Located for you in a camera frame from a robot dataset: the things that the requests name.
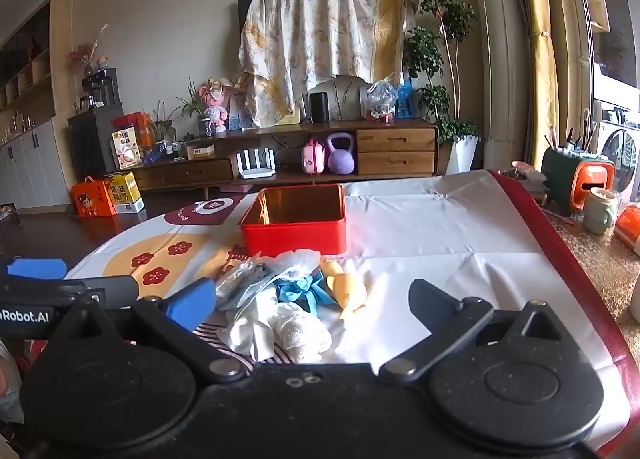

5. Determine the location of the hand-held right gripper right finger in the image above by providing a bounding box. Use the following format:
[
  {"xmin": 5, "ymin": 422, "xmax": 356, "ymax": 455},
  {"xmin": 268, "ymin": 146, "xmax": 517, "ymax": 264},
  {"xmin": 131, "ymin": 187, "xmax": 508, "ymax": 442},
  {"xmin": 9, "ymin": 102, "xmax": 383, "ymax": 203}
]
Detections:
[{"xmin": 378, "ymin": 279, "xmax": 568, "ymax": 386}]

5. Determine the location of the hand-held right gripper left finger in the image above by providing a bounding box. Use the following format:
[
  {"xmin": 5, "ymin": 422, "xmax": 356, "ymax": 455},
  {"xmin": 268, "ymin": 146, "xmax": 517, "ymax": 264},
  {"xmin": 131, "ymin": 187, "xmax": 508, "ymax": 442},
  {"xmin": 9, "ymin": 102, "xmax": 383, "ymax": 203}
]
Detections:
[{"xmin": 47, "ymin": 278, "xmax": 248, "ymax": 385}]

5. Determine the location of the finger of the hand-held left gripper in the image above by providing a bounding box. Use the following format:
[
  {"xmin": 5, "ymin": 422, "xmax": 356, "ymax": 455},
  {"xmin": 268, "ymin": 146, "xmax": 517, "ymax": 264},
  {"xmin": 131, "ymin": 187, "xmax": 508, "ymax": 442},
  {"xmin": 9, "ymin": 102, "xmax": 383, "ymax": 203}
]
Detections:
[
  {"xmin": 52, "ymin": 275, "xmax": 140, "ymax": 310},
  {"xmin": 0, "ymin": 257, "xmax": 68, "ymax": 286}
]

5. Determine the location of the clear plastic packet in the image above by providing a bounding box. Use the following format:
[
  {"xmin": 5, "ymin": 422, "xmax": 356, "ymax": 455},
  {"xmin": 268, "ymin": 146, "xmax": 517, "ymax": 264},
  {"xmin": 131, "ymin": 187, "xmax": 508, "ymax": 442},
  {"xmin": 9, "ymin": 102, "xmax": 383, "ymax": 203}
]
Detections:
[{"xmin": 215, "ymin": 259, "xmax": 278, "ymax": 311}]

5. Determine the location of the white cloth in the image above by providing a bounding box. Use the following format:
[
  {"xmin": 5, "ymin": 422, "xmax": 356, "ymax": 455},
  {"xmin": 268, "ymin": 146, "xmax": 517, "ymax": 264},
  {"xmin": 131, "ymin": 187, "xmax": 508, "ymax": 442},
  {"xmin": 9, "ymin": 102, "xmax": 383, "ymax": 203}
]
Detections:
[{"xmin": 224, "ymin": 296, "xmax": 277, "ymax": 363}]

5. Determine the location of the yellow duck plush toy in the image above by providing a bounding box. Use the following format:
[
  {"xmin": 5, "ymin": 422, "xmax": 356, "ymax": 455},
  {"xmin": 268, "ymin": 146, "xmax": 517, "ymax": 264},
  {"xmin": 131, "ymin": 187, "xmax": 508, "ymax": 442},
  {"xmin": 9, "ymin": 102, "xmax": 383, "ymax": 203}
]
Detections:
[{"xmin": 319, "ymin": 261, "xmax": 369, "ymax": 316}]

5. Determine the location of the blue cloth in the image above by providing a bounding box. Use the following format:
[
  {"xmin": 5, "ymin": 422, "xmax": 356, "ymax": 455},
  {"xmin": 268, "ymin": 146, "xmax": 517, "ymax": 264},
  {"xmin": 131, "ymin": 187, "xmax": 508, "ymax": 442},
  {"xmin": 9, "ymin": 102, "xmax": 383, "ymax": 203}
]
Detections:
[{"xmin": 274, "ymin": 273, "xmax": 327, "ymax": 316}]

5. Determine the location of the white plastic bag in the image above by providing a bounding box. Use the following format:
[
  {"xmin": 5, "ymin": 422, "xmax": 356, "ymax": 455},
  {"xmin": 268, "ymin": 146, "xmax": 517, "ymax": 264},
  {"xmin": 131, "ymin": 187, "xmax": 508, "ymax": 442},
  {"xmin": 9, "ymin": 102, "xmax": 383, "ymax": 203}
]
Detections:
[{"xmin": 267, "ymin": 249, "xmax": 321, "ymax": 285}]

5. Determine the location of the cream towel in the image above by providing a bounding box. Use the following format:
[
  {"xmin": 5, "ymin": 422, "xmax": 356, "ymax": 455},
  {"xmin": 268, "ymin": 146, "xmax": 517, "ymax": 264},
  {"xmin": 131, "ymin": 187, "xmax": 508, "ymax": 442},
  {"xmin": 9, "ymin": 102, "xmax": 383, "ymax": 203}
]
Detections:
[{"xmin": 267, "ymin": 301, "xmax": 334, "ymax": 366}]

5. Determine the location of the red tin box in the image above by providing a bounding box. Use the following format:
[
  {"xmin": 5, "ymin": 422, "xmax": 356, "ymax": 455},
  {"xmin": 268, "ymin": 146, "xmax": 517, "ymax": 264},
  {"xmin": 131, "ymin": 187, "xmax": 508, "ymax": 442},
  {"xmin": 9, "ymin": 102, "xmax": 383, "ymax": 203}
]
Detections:
[{"xmin": 240, "ymin": 185, "xmax": 347, "ymax": 258}]

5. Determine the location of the orange gift box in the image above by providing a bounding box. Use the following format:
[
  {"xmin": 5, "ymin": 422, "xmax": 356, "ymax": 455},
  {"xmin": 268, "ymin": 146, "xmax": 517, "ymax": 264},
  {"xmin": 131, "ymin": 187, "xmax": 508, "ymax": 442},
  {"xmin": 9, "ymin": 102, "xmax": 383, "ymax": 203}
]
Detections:
[{"xmin": 71, "ymin": 177, "xmax": 117, "ymax": 218}]

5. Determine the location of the yellow gift box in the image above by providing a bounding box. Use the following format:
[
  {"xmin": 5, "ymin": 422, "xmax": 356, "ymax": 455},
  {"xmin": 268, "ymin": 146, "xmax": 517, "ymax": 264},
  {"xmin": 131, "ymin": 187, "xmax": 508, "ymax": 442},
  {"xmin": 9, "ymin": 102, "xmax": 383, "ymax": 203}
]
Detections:
[{"xmin": 107, "ymin": 171, "xmax": 146, "ymax": 215}]

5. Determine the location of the white floor cabinet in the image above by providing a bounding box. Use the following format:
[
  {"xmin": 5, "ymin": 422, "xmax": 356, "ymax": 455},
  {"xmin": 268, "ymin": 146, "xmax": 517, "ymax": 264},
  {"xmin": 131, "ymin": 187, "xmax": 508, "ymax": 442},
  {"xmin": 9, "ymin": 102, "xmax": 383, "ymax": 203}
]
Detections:
[{"xmin": 0, "ymin": 118, "xmax": 72, "ymax": 213}]

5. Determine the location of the black cabinet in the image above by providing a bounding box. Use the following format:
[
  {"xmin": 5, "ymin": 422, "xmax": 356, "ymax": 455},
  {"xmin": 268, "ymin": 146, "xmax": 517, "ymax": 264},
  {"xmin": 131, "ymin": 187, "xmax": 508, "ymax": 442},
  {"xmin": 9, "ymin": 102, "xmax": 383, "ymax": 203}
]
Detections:
[{"xmin": 67, "ymin": 108, "xmax": 132, "ymax": 178}]

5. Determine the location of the white planter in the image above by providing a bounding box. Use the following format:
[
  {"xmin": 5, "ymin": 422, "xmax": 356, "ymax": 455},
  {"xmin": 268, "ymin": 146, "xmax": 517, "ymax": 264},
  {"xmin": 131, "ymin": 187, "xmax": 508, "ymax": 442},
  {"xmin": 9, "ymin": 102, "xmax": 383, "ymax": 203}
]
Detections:
[{"xmin": 444, "ymin": 135, "xmax": 484, "ymax": 176}]

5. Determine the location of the wooden television cabinet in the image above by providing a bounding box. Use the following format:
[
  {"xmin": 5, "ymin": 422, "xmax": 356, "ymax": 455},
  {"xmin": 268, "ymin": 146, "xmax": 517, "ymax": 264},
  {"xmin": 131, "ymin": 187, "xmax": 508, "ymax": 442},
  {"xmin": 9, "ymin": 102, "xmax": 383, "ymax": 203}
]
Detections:
[{"xmin": 131, "ymin": 118, "xmax": 441, "ymax": 190}]

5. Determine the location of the white router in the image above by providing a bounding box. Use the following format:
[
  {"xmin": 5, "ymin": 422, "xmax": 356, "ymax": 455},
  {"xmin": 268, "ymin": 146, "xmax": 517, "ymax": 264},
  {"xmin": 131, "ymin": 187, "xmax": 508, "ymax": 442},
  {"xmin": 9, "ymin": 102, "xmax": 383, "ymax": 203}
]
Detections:
[{"xmin": 236, "ymin": 149, "xmax": 276, "ymax": 180}]

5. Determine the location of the orange carton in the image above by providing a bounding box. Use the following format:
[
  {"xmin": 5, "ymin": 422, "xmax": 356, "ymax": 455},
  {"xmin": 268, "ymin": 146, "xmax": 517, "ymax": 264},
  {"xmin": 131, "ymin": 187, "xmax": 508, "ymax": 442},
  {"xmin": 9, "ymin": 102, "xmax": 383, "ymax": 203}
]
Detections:
[{"xmin": 137, "ymin": 114, "xmax": 155, "ymax": 148}]

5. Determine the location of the purple kettlebell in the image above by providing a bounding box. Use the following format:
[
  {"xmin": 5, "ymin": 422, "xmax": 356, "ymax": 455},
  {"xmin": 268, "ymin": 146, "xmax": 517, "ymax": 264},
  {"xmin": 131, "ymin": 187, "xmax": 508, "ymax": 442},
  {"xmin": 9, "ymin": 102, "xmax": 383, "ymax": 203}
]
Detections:
[{"xmin": 326, "ymin": 133, "xmax": 357, "ymax": 175}]

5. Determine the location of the small potted plant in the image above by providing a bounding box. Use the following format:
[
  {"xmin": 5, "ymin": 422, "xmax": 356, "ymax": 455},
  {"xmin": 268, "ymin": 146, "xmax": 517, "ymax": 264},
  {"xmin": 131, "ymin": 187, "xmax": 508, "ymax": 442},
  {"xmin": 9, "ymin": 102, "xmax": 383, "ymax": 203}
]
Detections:
[{"xmin": 149, "ymin": 100, "xmax": 177, "ymax": 146}]

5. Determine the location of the brown patterned table cover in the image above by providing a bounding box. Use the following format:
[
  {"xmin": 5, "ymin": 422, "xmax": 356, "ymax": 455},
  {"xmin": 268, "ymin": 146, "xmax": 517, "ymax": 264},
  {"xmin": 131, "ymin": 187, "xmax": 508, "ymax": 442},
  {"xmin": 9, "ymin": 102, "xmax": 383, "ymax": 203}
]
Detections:
[{"xmin": 541, "ymin": 208, "xmax": 640, "ymax": 341}]

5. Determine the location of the pink small case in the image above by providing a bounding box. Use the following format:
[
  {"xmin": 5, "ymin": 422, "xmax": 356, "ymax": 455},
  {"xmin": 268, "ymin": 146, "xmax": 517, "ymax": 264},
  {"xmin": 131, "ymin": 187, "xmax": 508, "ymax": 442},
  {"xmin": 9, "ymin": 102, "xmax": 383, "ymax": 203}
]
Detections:
[{"xmin": 301, "ymin": 138, "xmax": 329, "ymax": 174}]

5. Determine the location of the green utensil holder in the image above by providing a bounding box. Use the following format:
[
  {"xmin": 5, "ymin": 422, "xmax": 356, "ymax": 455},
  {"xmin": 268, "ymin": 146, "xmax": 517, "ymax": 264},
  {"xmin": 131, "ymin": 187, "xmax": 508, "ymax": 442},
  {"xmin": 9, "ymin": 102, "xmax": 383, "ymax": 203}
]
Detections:
[{"xmin": 540, "ymin": 145, "xmax": 590, "ymax": 216}]

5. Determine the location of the black coffee machine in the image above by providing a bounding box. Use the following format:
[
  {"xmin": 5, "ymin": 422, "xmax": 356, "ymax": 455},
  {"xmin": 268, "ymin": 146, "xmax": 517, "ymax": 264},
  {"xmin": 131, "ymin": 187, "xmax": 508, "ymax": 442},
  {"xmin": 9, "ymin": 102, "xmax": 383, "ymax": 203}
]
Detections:
[{"xmin": 74, "ymin": 67, "xmax": 119, "ymax": 112}]

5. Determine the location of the potted orchid plant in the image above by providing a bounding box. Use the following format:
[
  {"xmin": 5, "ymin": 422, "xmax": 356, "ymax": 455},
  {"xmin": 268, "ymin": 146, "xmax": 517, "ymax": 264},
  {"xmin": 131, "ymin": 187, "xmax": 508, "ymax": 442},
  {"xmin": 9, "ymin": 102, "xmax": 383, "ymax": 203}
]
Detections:
[{"xmin": 175, "ymin": 78, "xmax": 217, "ymax": 138}]

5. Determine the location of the pale green mug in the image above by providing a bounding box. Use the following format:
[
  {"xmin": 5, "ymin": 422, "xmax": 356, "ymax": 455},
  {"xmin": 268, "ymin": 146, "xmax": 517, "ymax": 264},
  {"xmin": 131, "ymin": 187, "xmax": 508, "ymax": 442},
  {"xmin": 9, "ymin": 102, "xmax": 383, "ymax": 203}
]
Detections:
[{"xmin": 583, "ymin": 187, "xmax": 619, "ymax": 235}]

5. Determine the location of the blue picture book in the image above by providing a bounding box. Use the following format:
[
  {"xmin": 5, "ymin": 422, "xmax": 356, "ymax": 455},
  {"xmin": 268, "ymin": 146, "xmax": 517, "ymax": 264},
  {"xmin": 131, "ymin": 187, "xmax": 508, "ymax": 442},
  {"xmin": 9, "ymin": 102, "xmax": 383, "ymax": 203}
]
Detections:
[{"xmin": 227, "ymin": 90, "xmax": 254, "ymax": 130}]

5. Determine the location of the pink plush doll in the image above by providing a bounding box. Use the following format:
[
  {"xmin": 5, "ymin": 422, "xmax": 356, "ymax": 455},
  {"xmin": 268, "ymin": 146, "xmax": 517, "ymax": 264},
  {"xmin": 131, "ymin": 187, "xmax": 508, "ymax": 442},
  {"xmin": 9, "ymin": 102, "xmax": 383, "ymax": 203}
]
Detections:
[{"xmin": 197, "ymin": 79, "xmax": 234, "ymax": 134}]

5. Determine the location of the clear bag of toys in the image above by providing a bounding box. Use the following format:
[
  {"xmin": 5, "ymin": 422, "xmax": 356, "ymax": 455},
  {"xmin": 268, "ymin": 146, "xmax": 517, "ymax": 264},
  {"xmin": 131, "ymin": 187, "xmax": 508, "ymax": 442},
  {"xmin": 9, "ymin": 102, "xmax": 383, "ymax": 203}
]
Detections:
[{"xmin": 366, "ymin": 79, "xmax": 399, "ymax": 122}]

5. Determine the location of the orange tissue holder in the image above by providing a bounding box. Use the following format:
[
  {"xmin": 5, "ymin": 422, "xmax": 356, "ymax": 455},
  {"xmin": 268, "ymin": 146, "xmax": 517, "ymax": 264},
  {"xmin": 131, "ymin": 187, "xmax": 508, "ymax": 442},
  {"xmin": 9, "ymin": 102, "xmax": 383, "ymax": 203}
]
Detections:
[{"xmin": 569, "ymin": 160, "xmax": 617, "ymax": 213}]

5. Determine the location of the cream fan-shaped ornament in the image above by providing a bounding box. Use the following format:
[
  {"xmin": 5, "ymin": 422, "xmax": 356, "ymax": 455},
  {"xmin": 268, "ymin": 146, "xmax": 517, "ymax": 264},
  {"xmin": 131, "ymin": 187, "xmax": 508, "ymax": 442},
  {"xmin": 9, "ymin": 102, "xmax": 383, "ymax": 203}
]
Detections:
[{"xmin": 306, "ymin": 74, "xmax": 369, "ymax": 122}]

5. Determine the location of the orange can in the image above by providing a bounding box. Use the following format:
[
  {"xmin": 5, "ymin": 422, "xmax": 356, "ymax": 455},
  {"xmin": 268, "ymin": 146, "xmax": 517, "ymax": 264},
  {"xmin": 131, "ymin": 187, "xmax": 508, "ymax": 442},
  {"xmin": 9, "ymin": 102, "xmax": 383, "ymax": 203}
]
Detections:
[{"xmin": 613, "ymin": 203, "xmax": 640, "ymax": 258}]

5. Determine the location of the vase with dried flowers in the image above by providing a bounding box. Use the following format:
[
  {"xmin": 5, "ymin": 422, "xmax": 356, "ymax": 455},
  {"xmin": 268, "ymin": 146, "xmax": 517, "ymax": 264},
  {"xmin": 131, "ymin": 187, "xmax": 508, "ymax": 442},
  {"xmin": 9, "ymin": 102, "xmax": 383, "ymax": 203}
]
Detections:
[{"xmin": 69, "ymin": 23, "xmax": 109, "ymax": 78}]

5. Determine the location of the black cylinder speaker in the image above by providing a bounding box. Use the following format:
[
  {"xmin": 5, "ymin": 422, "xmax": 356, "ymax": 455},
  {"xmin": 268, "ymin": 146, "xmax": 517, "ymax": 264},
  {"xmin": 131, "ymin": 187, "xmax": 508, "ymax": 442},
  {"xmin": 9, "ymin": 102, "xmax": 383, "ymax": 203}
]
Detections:
[{"xmin": 310, "ymin": 92, "xmax": 330, "ymax": 124}]

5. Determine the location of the white washing machine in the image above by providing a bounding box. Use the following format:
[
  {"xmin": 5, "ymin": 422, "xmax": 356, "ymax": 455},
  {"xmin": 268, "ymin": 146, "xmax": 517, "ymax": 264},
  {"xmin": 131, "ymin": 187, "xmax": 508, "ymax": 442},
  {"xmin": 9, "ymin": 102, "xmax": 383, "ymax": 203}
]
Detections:
[{"xmin": 591, "ymin": 98, "xmax": 640, "ymax": 200}]

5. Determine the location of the white standing air conditioner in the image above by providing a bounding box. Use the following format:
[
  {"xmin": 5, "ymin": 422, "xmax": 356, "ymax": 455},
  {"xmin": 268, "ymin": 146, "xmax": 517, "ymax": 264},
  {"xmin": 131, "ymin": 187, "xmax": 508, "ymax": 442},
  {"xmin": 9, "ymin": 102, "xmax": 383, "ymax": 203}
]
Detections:
[{"xmin": 466, "ymin": 0, "xmax": 535, "ymax": 176}]

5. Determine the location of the tall green potted tree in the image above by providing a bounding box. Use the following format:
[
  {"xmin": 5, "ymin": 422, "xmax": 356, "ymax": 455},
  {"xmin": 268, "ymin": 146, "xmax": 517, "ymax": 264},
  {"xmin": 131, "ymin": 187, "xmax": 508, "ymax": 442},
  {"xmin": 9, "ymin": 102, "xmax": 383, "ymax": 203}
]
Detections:
[{"xmin": 401, "ymin": 0, "xmax": 484, "ymax": 146}]

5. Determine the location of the yellow curtain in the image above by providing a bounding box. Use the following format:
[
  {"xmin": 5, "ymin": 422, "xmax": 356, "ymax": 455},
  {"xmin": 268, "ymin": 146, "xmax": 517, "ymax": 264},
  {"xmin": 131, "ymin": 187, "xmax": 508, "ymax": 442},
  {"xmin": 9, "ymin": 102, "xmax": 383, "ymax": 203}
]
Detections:
[{"xmin": 519, "ymin": 0, "xmax": 562, "ymax": 170}]

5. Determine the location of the floral draped cloth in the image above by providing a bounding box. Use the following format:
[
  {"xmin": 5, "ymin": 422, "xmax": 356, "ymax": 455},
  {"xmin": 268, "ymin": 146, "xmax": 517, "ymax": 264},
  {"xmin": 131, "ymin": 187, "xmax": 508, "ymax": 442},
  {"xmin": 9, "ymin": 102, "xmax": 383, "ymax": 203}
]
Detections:
[{"xmin": 239, "ymin": 0, "xmax": 417, "ymax": 128}]

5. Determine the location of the black television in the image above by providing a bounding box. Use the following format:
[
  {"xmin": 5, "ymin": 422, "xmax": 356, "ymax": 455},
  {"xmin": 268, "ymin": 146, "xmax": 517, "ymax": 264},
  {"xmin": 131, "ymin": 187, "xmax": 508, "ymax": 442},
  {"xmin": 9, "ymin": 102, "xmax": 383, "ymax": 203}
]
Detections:
[{"xmin": 237, "ymin": 0, "xmax": 257, "ymax": 34}]

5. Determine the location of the wooden wall shelf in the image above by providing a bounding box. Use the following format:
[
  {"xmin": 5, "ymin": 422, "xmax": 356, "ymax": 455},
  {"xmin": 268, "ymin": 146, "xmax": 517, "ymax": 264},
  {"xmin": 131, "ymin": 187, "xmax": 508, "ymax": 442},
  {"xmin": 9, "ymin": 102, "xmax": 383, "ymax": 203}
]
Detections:
[{"xmin": 0, "ymin": 0, "xmax": 75, "ymax": 140}]

